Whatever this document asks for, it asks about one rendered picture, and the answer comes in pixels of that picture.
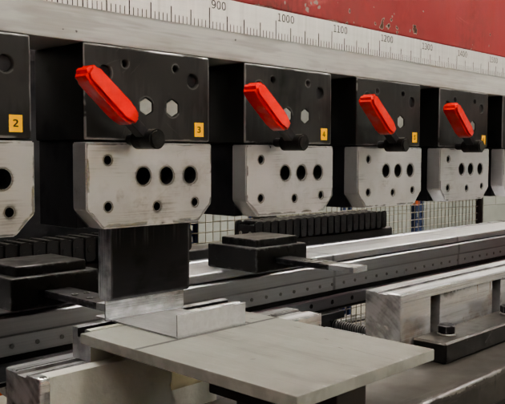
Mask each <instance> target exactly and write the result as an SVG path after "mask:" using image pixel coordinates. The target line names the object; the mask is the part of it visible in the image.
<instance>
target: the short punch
mask: <svg viewBox="0 0 505 404"><path fill-rule="evenodd" d="M188 287H189V223H178V224H160V225H149V226H139V227H130V228H110V229H100V228H99V298H100V300H103V301H104V321H110V320H115V319H120V318H124V317H132V316H136V315H141V314H145V313H154V312H158V311H163V310H167V309H175V308H179V307H184V289H188Z"/></svg>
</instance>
